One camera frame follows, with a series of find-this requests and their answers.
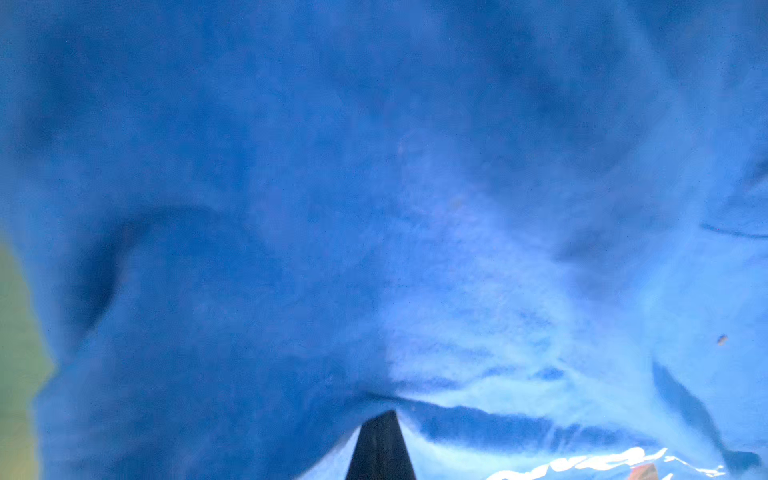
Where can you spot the blue panda print t-shirt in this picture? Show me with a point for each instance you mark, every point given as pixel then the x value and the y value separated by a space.
pixel 532 229

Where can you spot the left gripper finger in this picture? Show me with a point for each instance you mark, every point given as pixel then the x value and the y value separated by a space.
pixel 381 452

